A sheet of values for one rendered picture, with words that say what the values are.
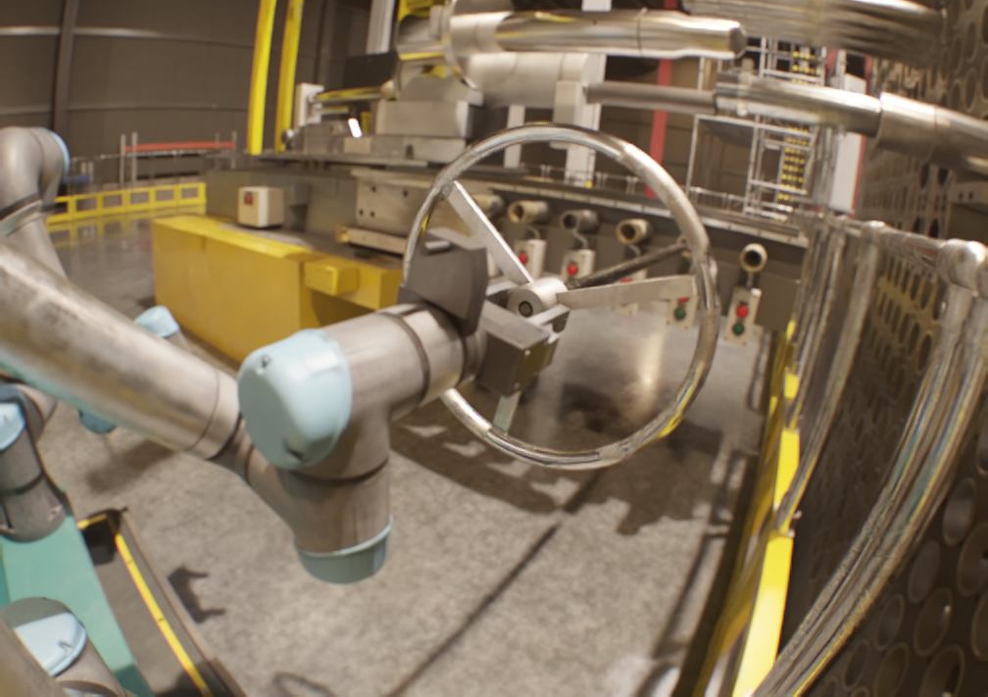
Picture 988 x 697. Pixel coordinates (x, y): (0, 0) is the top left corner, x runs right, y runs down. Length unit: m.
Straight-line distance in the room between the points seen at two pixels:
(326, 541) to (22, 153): 0.68
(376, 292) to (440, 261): 1.49
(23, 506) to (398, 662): 0.81
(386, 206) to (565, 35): 1.04
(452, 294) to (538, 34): 1.25
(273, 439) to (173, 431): 0.12
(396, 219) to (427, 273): 1.71
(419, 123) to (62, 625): 1.83
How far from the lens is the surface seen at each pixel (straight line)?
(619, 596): 1.41
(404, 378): 0.32
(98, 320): 0.36
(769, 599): 0.96
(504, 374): 0.40
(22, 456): 0.93
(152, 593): 0.97
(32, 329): 0.35
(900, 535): 0.46
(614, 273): 0.74
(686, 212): 0.48
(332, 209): 2.43
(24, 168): 0.82
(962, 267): 0.47
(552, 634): 1.28
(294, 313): 2.06
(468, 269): 0.35
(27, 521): 0.98
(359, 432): 0.31
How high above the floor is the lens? 1.01
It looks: 19 degrees down
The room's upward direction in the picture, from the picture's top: 6 degrees clockwise
